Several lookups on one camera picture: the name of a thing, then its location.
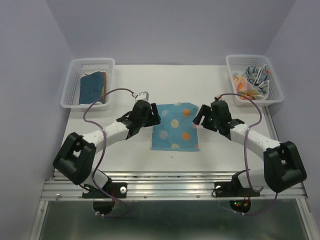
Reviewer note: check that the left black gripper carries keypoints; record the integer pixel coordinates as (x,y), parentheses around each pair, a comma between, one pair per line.
(154,119)

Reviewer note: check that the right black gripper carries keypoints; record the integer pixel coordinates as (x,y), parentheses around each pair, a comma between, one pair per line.
(205,110)

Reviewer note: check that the light blue spotted towel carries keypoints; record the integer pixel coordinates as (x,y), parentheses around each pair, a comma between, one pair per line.
(176,131)

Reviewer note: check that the brown orange towel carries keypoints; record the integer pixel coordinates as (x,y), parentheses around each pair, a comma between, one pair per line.
(94,85)

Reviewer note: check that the blue yellow tiger towel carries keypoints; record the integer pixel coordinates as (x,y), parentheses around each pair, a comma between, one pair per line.
(101,100)

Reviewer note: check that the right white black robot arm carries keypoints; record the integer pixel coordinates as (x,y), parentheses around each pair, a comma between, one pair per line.
(282,164)

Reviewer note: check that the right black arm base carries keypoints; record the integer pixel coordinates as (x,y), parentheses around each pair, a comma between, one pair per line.
(232,189)

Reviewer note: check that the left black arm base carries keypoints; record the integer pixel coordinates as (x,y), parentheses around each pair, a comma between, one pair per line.
(115,189)

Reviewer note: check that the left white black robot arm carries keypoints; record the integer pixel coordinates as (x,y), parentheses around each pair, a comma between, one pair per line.
(76,156)

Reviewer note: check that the orange pink patterned towel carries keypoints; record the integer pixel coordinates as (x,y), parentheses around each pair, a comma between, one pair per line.
(245,88)

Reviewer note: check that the right white plastic basket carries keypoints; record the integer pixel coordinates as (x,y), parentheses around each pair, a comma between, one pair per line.
(237,64)

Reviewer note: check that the white plastic basket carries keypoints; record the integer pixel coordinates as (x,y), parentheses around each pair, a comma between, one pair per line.
(77,68)
(237,64)

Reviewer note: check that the white blue patterned towel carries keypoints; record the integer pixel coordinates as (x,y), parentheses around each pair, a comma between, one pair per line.
(258,77)

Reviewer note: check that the left white plastic basket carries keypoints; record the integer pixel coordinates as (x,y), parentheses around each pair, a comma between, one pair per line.
(77,68)

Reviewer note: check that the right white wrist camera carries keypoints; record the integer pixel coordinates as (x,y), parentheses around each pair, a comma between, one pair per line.
(219,98)

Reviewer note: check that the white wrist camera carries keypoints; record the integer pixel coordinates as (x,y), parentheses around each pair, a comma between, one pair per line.
(219,98)
(142,96)

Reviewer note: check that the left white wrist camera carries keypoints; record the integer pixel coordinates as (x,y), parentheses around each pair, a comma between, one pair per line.
(142,96)

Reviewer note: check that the aluminium mounting rail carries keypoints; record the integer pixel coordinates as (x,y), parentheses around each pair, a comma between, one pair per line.
(145,186)

